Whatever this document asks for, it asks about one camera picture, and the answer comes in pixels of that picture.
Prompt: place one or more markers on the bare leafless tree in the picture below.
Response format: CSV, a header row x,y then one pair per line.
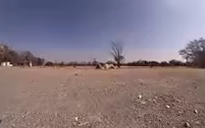
x,y
117,53

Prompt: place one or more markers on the brown dirt ground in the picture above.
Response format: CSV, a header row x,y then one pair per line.
x,y
90,96

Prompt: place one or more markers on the row of distant trees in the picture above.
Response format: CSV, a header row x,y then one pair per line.
x,y
146,62

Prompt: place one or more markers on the group of trees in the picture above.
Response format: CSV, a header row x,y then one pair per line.
x,y
10,55

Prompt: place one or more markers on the white building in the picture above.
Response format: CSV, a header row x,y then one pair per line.
x,y
6,64

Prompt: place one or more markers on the large leafy tree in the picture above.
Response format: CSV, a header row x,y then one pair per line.
x,y
199,51

